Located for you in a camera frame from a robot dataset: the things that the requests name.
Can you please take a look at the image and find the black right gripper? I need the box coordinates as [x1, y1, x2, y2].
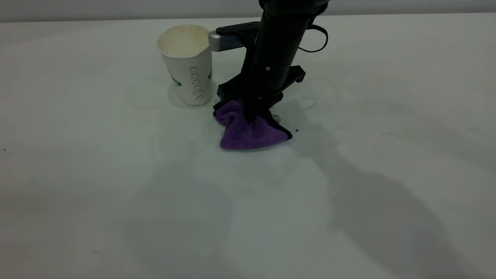
[217, 64, 307, 124]

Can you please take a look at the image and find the purple cloth with black trim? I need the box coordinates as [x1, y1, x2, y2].
[213, 99, 293, 151]

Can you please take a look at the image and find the white paper coffee cup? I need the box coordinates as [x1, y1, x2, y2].
[157, 24, 214, 107]

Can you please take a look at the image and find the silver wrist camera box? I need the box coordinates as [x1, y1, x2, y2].
[208, 22, 261, 53]

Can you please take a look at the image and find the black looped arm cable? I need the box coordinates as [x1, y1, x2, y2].
[298, 24, 329, 53]

